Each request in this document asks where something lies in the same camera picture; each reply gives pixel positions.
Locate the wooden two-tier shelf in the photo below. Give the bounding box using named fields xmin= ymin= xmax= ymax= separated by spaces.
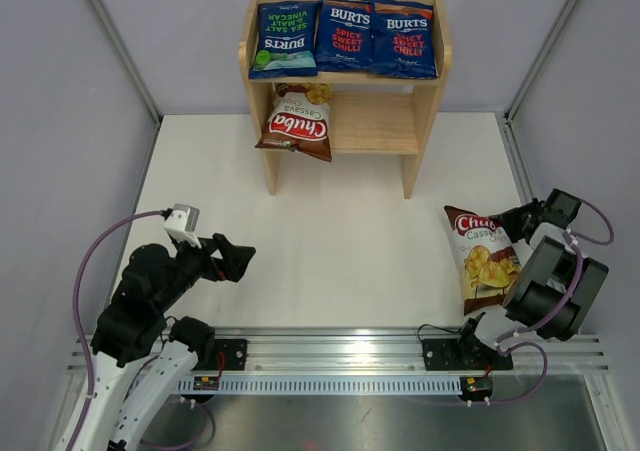
xmin=238 ymin=0 xmax=453 ymax=199

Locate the grey aluminium frame post right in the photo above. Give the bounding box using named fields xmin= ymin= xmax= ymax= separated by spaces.
xmin=504 ymin=0 xmax=582 ymax=125

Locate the grey aluminium frame post left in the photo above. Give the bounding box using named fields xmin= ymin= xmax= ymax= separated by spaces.
xmin=86 ymin=0 xmax=163 ymax=130

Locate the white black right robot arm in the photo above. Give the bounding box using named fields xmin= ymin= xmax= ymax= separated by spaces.
xmin=444 ymin=189 xmax=609 ymax=369

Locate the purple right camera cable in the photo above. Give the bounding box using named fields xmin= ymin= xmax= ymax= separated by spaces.
xmin=494 ymin=198 xmax=616 ymax=352

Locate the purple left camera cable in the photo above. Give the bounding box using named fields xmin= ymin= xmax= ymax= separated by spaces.
xmin=64 ymin=209 xmax=169 ymax=451

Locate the brown Chuba cassava chips bag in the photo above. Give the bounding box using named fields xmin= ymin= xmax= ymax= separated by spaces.
xmin=256 ymin=83 xmax=332 ymax=162

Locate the purple camera cable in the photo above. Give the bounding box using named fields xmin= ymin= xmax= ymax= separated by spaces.
xmin=494 ymin=198 xmax=616 ymax=352
xmin=64 ymin=209 xmax=169 ymax=451

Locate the blue Burts spicy chilli bag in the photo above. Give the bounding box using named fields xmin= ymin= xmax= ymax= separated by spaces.
xmin=315 ymin=0 xmax=373 ymax=72

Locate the blue Burts sea salt bag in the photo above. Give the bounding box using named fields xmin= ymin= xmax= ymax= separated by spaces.
xmin=249 ymin=1 xmax=320 ymax=79

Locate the grey aluminium frame post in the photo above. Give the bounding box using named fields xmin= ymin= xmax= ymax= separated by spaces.
xmin=86 ymin=0 xmax=163 ymax=130
xmin=504 ymin=0 xmax=582 ymax=125

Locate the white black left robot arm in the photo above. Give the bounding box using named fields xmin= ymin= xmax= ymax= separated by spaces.
xmin=56 ymin=234 xmax=256 ymax=450

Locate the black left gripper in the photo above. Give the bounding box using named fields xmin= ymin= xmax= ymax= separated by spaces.
xmin=156 ymin=230 xmax=255 ymax=312

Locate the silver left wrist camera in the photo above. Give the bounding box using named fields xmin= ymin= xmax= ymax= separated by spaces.
xmin=163 ymin=204 xmax=202 ymax=249

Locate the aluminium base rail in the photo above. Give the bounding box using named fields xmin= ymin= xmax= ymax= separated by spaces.
xmin=67 ymin=326 xmax=609 ymax=397

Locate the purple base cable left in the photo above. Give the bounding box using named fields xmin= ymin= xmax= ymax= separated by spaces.
xmin=137 ymin=398 xmax=216 ymax=450

